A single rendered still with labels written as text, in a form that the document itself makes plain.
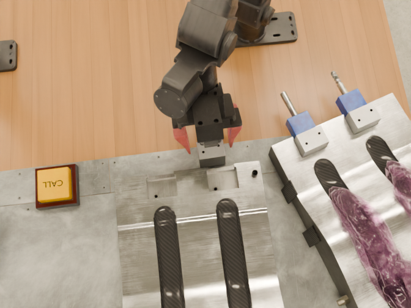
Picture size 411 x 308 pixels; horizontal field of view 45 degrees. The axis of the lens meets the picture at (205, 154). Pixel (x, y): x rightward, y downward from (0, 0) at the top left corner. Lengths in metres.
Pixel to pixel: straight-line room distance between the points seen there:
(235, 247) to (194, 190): 0.12
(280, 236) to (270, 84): 0.31
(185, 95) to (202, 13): 0.12
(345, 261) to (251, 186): 0.20
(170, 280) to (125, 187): 0.18
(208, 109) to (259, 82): 0.27
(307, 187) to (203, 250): 0.22
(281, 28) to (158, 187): 0.44
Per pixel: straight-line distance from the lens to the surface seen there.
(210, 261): 0.85
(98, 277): 0.95
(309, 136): 0.91
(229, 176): 0.89
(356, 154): 0.95
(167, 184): 0.89
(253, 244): 0.85
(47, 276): 0.98
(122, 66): 1.07
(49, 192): 0.97
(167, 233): 0.86
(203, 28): 0.74
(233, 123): 0.86
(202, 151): 0.92
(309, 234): 0.92
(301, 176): 0.91
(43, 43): 1.14
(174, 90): 0.73
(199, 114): 0.78
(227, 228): 0.86
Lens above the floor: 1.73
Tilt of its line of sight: 72 degrees down
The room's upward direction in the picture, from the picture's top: 5 degrees counter-clockwise
